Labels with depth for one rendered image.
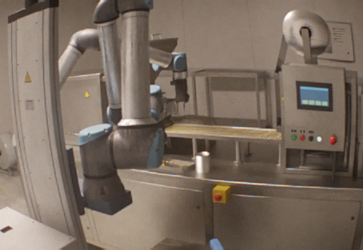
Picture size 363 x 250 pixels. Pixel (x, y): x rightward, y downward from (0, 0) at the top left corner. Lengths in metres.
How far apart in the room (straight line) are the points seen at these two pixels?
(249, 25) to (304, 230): 4.54
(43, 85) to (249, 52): 4.96
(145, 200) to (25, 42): 1.29
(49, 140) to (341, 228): 1.48
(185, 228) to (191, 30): 4.67
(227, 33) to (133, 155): 4.96
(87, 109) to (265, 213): 1.39
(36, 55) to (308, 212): 1.51
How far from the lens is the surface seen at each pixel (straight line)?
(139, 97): 1.48
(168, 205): 2.30
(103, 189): 1.56
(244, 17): 6.19
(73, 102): 2.82
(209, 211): 2.18
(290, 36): 2.09
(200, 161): 2.18
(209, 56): 6.46
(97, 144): 1.51
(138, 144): 1.47
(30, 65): 1.57
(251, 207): 2.07
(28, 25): 1.59
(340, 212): 1.97
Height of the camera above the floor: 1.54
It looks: 14 degrees down
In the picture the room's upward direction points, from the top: 4 degrees counter-clockwise
